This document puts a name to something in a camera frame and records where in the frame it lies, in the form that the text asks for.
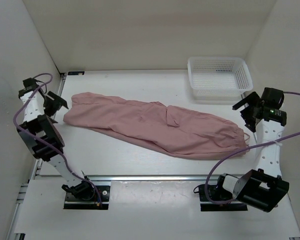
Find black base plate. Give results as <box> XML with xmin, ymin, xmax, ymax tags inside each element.
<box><xmin>193</xmin><ymin>184</ymin><xmax>248</xmax><ymax>212</ymax></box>
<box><xmin>61</xmin><ymin>181</ymin><xmax>111</xmax><ymax>210</ymax></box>

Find white plastic mesh basket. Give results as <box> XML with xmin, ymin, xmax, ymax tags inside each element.
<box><xmin>187</xmin><ymin>56</ymin><xmax>254</xmax><ymax>99</ymax></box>

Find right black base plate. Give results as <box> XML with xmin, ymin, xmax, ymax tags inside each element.
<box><xmin>193</xmin><ymin>184</ymin><xmax>248</xmax><ymax>212</ymax></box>

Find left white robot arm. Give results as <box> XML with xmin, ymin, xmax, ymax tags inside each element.
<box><xmin>13</xmin><ymin>77</ymin><xmax>97</xmax><ymax>201</ymax></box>

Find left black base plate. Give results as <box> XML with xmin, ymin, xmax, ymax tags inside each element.
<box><xmin>61</xmin><ymin>181</ymin><xmax>111</xmax><ymax>210</ymax></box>

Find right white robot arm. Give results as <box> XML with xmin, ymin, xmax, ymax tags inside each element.
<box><xmin>214</xmin><ymin>87</ymin><xmax>290</xmax><ymax>213</ymax></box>

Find pink trousers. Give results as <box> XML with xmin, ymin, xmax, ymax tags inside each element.
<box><xmin>63</xmin><ymin>92</ymin><xmax>249</xmax><ymax>160</ymax></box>

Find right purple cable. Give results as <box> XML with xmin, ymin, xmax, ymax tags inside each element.
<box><xmin>205</xmin><ymin>91</ymin><xmax>300</xmax><ymax>205</ymax></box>

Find black corner bracket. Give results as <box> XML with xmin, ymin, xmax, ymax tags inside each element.
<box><xmin>67</xmin><ymin>71</ymin><xmax>85</xmax><ymax>76</ymax></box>

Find purple cable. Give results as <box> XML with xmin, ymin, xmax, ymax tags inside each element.
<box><xmin>12</xmin><ymin>72</ymin><xmax>103</xmax><ymax>206</ymax></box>
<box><xmin>205</xmin><ymin>91</ymin><xmax>300</xmax><ymax>205</ymax></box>

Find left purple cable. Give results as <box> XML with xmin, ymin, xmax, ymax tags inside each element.
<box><xmin>12</xmin><ymin>72</ymin><xmax>103</xmax><ymax>206</ymax></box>

